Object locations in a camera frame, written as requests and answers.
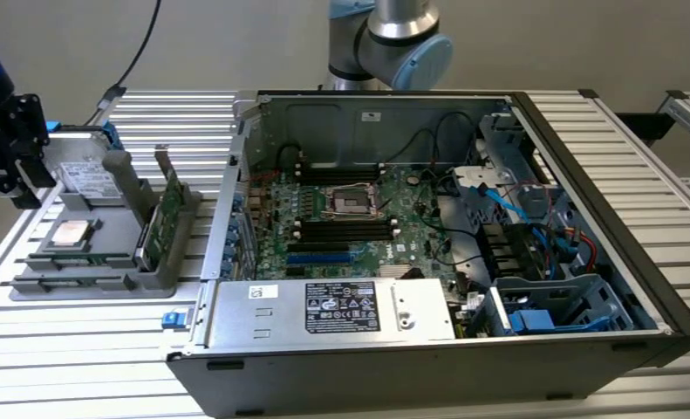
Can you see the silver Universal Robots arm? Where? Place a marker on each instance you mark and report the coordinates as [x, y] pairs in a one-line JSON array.
[[390, 39]]

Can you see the black RAM slot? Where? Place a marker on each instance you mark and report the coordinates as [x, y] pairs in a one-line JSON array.
[[338, 172], [338, 176], [344, 240], [344, 235], [338, 167], [344, 229], [344, 224]]

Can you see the silver hard disk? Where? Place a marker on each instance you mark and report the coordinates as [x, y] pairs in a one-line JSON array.
[[85, 174]]

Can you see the copper topped CPU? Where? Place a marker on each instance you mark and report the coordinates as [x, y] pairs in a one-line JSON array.
[[73, 232]]

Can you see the green graphics card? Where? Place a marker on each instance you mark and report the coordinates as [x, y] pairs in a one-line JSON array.
[[161, 218]]

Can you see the grey parts rack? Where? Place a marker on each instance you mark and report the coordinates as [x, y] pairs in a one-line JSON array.
[[88, 288]]

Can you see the blue case latch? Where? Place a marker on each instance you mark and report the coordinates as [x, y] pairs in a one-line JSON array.
[[176, 318]]

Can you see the black expansion slot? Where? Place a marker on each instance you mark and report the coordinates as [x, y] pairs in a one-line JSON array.
[[318, 248]]

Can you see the blue expansion slot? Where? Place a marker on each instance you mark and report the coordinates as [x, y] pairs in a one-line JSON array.
[[318, 258]]

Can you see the silver power supply unit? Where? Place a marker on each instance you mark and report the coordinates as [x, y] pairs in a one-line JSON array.
[[286, 318]]

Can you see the silver chipset heat sink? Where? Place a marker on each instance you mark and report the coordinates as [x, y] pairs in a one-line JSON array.
[[393, 271]]

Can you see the green motherboard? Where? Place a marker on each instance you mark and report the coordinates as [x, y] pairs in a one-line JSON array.
[[414, 209]]

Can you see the black PC case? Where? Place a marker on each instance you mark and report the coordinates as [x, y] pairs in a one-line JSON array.
[[380, 379]]

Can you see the metal optical drive cage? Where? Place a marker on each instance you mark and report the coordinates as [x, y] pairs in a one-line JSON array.
[[493, 174]]

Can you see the blue disk caddy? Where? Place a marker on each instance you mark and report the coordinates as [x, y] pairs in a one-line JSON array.
[[530, 322]]

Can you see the grey disk bay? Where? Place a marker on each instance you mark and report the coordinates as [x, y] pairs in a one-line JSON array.
[[589, 301]]

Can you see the CPU socket with metal frame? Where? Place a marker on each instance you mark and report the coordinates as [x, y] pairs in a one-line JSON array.
[[353, 201]]

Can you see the black table bracket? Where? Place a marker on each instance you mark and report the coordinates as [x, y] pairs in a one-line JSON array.
[[641, 126]]

